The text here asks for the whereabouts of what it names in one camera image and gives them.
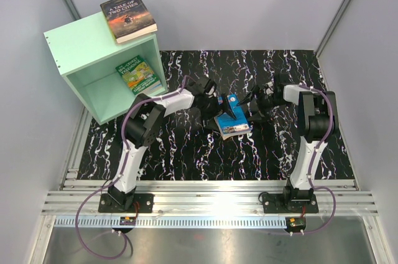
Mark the aluminium mounting rail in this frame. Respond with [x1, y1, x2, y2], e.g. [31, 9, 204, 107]
[42, 151, 379, 219]

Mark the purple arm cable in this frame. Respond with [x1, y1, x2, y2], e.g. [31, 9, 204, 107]
[257, 85, 340, 236]
[76, 75, 193, 260]

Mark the black marbled table mat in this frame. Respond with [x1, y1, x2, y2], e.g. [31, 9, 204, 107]
[77, 49, 355, 181]

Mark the dark tale two cities book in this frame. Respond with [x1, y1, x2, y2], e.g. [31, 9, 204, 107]
[100, 0, 157, 40]

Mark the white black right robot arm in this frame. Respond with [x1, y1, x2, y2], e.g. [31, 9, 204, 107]
[239, 73, 338, 214]

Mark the small circuit board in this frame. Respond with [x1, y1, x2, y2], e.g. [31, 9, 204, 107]
[119, 217, 136, 226]
[286, 217, 307, 229]

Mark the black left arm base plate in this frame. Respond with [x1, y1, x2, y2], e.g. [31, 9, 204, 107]
[98, 193, 155, 214]

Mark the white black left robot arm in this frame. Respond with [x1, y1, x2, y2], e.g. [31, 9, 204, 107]
[104, 75, 236, 212]

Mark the right small circuit board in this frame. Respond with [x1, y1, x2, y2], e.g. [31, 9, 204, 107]
[286, 217, 307, 229]

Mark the left small circuit board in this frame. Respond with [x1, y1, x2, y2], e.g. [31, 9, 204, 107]
[119, 217, 136, 226]

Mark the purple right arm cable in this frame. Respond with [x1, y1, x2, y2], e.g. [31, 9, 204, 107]
[257, 85, 340, 236]

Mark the lime green paperback book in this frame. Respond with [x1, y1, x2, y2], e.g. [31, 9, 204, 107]
[116, 27, 157, 44]

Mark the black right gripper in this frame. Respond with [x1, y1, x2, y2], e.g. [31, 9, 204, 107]
[236, 86, 288, 125]

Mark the mint green open cabinet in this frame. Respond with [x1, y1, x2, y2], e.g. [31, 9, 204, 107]
[44, 12, 168, 125]

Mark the green 104-storey treehouse book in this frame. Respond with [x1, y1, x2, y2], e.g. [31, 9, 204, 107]
[116, 55, 161, 95]

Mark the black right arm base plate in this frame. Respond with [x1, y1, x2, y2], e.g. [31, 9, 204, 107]
[258, 192, 319, 214]

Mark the blue cartoon cover book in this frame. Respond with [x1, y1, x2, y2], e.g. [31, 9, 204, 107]
[215, 94, 251, 140]

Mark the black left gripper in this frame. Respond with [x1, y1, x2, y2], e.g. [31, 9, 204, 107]
[199, 93, 236, 131]

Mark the white slotted cable duct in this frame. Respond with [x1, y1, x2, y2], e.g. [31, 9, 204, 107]
[54, 215, 287, 229]

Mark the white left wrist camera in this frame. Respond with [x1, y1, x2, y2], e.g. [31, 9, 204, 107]
[204, 80, 217, 97]

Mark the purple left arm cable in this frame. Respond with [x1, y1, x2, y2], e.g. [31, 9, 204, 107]
[76, 75, 193, 260]

